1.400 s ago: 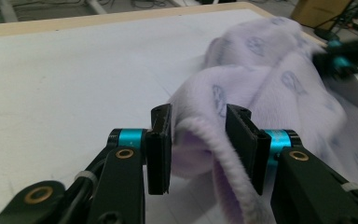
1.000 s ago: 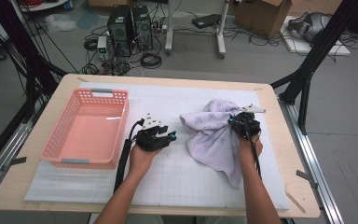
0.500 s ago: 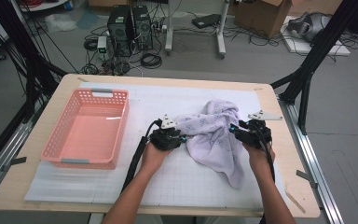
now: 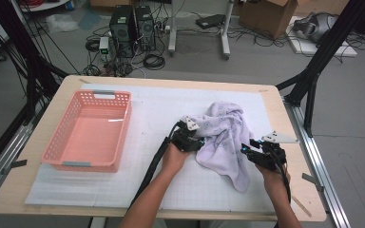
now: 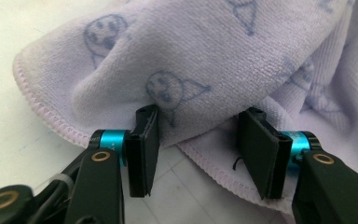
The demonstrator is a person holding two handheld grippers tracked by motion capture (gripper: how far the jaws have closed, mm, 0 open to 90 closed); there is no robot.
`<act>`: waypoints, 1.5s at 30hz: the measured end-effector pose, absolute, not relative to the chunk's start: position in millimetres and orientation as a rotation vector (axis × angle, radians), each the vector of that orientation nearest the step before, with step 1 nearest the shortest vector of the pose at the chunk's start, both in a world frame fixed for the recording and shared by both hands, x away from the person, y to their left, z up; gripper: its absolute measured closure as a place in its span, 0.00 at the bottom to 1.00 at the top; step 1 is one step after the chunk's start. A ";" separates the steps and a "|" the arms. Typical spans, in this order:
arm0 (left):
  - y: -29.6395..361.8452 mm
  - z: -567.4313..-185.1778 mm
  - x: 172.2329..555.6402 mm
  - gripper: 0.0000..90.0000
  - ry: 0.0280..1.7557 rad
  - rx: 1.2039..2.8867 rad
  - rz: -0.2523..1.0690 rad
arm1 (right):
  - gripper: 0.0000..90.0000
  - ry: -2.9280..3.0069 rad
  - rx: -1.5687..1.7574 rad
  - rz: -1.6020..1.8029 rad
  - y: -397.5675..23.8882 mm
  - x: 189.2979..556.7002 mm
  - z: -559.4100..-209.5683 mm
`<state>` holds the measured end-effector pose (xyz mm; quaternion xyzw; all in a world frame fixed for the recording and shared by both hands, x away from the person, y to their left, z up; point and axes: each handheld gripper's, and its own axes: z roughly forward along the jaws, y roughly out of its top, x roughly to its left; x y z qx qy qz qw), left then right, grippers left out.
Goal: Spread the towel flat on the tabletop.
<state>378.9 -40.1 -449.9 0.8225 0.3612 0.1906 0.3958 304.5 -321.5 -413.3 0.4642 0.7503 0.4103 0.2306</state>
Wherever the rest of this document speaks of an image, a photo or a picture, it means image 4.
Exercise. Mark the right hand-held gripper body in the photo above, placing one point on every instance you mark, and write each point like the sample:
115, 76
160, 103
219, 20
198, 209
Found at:
267, 158

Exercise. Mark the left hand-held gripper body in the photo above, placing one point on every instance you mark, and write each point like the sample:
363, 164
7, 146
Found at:
185, 139

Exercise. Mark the lavender printed cloth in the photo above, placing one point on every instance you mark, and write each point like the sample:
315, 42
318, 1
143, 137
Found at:
225, 139

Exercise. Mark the pink plastic basket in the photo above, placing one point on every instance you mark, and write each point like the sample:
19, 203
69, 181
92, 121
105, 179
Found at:
88, 136

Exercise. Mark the person's left hand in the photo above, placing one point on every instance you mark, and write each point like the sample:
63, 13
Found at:
172, 160

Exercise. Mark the person's right hand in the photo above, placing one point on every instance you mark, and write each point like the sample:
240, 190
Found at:
275, 182

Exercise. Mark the white gridded mat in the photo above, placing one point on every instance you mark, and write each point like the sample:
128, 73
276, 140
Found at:
158, 104

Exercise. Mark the thin wooden stick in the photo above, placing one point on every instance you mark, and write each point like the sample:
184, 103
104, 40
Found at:
302, 206

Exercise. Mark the white metal stand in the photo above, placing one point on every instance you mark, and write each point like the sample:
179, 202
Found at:
172, 31

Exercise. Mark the black computer tower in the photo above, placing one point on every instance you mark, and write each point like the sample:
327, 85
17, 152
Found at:
122, 31
145, 28

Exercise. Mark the black flat device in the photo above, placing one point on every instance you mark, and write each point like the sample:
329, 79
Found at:
210, 21

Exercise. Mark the white power box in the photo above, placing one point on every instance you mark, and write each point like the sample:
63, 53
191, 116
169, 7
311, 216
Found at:
104, 46

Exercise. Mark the open cardboard box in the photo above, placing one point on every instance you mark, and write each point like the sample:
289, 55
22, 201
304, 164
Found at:
266, 19

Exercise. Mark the white flat board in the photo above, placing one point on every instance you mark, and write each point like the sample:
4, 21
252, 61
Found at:
345, 50

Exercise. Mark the grey helmet-like device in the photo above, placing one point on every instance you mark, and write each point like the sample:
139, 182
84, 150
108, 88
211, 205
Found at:
316, 27

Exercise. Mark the blue sheet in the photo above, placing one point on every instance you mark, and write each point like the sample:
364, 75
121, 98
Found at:
90, 19

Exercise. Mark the clear plastic bag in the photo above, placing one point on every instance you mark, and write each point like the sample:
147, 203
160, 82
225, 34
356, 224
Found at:
61, 22

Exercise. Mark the white round table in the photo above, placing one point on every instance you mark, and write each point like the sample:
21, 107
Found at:
44, 5

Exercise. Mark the aluminium rail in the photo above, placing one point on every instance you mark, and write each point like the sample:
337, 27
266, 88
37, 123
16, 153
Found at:
9, 148
316, 158

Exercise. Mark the grey metal bracket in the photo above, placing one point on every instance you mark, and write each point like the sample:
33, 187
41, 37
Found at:
15, 165
312, 180

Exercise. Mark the black metal frame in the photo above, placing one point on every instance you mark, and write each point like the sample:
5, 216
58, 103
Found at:
19, 34
329, 41

